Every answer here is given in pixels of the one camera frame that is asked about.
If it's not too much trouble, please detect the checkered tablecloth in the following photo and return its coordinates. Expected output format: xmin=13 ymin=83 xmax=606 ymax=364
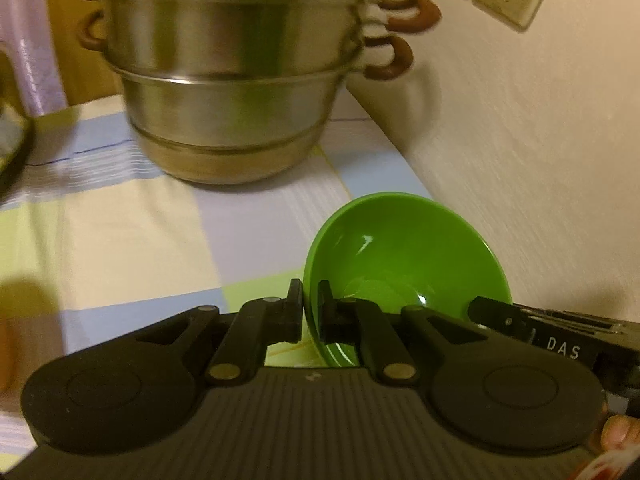
xmin=1 ymin=92 xmax=425 ymax=468

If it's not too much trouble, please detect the stainless steel kettle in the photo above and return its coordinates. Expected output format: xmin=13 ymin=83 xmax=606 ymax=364
xmin=0 ymin=42 xmax=35 ymax=197

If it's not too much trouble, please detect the person's right hand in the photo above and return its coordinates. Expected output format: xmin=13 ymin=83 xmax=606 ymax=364
xmin=570 ymin=415 xmax=640 ymax=480

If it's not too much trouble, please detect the pink curtain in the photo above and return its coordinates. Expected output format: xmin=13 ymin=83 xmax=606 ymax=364
xmin=1 ymin=0 xmax=67 ymax=116

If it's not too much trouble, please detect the stainless steel steamer pot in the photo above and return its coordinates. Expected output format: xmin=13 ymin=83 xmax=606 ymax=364
xmin=77 ymin=0 xmax=442 ymax=185

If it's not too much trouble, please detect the small green plastic bowl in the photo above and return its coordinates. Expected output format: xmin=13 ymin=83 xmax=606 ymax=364
xmin=303 ymin=192 xmax=512 ymax=367

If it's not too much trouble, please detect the orange plastic bowl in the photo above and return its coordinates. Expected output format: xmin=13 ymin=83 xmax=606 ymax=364
xmin=0 ymin=318 xmax=14 ymax=392

